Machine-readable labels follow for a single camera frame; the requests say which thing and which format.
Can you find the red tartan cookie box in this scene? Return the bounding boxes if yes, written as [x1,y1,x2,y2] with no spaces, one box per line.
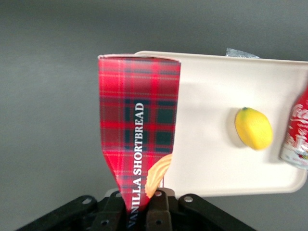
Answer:
[97,54,181,231]

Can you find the crumpled silver foil piece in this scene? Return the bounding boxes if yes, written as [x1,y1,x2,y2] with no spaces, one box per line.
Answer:
[225,47,260,59]

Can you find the beige plastic tray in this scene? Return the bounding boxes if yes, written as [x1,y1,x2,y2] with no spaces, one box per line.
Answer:
[133,50,308,198]

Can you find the red cola can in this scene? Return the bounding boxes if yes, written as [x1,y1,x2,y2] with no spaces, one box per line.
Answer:
[279,85,308,170]

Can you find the yellow lemon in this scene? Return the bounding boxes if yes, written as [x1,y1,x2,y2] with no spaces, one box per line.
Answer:
[234,107,274,151]

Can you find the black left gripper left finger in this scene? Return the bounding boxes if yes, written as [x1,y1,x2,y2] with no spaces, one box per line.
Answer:
[16,189,128,231]

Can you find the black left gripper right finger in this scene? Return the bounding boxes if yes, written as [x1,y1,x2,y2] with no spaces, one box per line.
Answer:
[145,189,256,231]

